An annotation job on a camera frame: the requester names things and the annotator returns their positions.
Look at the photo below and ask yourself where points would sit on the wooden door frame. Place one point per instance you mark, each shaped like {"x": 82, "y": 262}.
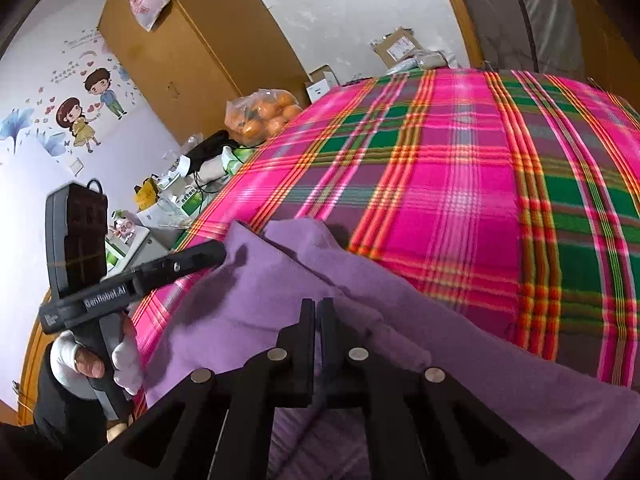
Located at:
{"x": 457, "y": 15}

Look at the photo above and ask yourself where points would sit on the bag of oranges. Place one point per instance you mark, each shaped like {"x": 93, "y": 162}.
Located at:
{"x": 265, "y": 115}

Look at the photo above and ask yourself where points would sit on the grey curtain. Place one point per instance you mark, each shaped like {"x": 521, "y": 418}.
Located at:
{"x": 510, "y": 15}

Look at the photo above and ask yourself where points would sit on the yellow bag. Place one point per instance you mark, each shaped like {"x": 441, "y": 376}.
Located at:
{"x": 147, "y": 195}

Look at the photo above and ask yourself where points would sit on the purple sweater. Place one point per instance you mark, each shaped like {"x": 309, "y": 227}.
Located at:
{"x": 260, "y": 300}

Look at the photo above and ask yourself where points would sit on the pink plaid blanket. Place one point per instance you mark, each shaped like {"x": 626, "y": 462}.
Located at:
{"x": 450, "y": 185}

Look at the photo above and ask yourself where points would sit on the white cardboard box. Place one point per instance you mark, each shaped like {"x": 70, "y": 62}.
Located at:
{"x": 320, "y": 87}

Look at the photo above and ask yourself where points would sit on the green white packet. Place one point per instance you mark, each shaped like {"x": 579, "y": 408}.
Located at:
{"x": 240, "y": 160}

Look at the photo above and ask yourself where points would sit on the wooden headboard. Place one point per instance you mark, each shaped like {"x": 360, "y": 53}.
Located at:
{"x": 32, "y": 360}

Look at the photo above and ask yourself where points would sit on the person's left hand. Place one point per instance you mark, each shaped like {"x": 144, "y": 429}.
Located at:
{"x": 67, "y": 365}

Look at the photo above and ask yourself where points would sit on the brown cardboard box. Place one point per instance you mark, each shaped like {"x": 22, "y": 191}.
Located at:
{"x": 400, "y": 47}

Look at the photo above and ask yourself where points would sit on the cartoon wall sticker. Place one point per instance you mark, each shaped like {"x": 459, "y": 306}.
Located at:
{"x": 80, "y": 120}

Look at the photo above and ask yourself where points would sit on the person's black jacket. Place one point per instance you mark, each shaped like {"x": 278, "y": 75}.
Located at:
{"x": 30, "y": 455}

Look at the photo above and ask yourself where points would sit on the person's left forearm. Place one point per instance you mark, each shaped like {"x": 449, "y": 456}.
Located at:
{"x": 55, "y": 410}

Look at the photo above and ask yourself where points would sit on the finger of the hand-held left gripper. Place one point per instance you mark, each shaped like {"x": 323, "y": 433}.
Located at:
{"x": 185, "y": 262}

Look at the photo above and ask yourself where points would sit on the black bag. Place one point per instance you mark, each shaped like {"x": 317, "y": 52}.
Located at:
{"x": 210, "y": 147}

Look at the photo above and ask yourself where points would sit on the wooden wardrobe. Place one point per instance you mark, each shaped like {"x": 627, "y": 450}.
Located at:
{"x": 210, "y": 50}

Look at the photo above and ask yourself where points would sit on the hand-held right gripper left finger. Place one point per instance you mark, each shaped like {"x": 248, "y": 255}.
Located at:
{"x": 307, "y": 330}

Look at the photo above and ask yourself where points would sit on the white plastic bag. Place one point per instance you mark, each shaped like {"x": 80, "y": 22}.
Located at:
{"x": 145, "y": 0}

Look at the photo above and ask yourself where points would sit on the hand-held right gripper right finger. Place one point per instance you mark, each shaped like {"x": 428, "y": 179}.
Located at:
{"x": 325, "y": 330}

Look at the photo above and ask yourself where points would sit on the grey parcel bag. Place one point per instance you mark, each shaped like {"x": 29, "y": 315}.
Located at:
{"x": 431, "y": 59}

